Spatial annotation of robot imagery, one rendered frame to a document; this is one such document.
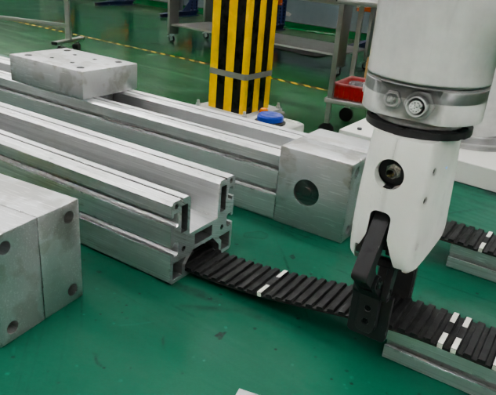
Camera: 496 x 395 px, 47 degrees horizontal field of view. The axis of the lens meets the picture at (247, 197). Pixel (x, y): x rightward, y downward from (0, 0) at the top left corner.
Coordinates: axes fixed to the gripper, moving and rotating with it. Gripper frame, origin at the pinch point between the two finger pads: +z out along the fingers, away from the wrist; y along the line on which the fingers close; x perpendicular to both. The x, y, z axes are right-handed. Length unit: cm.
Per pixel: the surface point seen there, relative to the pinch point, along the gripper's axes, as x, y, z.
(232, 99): 203, 282, 69
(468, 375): -8.0, -1.5, 2.8
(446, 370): -6.4, -2.0, 2.7
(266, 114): 30.5, 31.3, -3.4
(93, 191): 29.7, -3.8, -2.1
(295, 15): 430, 792, 61
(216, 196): 18.9, 2.3, -2.9
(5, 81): 69, 14, -4
